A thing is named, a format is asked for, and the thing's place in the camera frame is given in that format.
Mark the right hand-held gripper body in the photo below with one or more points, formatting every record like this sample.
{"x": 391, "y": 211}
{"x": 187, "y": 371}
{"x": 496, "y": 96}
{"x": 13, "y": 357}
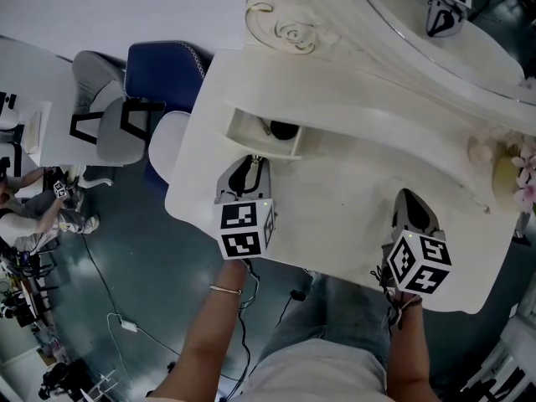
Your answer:
{"x": 419, "y": 258}

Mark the black round object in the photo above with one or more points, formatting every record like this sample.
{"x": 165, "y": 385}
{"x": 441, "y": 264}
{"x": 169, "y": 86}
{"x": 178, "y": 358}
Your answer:
{"x": 285, "y": 130}

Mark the grey office chair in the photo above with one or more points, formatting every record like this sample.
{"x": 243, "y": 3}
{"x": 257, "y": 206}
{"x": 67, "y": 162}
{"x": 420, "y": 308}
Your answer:
{"x": 109, "y": 132}

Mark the white dressing table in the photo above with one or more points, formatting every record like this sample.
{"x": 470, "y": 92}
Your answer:
{"x": 347, "y": 170}

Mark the white desk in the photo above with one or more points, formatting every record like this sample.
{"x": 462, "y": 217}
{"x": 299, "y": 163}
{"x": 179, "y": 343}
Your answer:
{"x": 46, "y": 78}

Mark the white seat cushion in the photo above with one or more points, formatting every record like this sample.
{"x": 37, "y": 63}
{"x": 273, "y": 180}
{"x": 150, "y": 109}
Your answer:
{"x": 167, "y": 145}

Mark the person's left forearm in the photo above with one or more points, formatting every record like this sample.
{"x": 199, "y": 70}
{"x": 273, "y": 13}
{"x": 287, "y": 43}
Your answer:
{"x": 201, "y": 341}

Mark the white carved furniture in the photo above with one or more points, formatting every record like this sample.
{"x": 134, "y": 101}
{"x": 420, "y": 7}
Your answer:
{"x": 511, "y": 350}

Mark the person's white shirt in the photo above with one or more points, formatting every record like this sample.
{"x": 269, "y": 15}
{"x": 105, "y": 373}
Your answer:
{"x": 318, "y": 375}

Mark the dressing table mirror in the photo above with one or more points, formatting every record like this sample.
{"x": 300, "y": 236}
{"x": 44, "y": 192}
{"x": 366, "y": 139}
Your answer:
{"x": 494, "y": 44}

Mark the small black floor device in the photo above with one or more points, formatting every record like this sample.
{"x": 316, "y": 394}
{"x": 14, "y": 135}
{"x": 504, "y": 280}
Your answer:
{"x": 297, "y": 295}

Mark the white dressing table drawer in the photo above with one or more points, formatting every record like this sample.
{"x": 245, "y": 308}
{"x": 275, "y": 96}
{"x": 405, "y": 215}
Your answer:
{"x": 259, "y": 140}

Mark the small pink round ornament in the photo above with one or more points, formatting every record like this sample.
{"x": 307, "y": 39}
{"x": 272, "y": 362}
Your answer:
{"x": 480, "y": 151}

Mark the person's blue jeans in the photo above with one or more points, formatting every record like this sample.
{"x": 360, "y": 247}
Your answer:
{"x": 326, "y": 321}

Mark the small brown stick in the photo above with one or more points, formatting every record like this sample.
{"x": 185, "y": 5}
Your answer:
{"x": 264, "y": 126}

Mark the blue chair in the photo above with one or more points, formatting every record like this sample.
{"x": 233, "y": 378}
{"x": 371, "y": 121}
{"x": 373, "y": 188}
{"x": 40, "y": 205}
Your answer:
{"x": 163, "y": 73}

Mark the person's right forearm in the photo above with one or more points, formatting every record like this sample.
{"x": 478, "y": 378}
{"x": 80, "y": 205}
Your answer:
{"x": 412, "y": 358}

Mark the black camera equipment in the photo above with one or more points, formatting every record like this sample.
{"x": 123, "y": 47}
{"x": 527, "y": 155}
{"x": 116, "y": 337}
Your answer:
{"x": 58, "y": 379}

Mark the pink artificial flowers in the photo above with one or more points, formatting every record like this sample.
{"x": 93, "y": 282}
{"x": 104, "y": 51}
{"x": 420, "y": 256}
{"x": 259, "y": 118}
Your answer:
{"x": 525, "y": 178}

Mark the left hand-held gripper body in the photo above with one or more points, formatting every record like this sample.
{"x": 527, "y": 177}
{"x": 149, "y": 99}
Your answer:
{"x": 240, "y": 226}

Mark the white power adapter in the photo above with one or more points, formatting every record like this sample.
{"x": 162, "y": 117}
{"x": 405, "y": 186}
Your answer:
{"x": 128, "y": 325}

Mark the beige box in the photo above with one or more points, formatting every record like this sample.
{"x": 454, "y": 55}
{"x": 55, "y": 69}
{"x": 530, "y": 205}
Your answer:
{"x": 33, "y": 130}

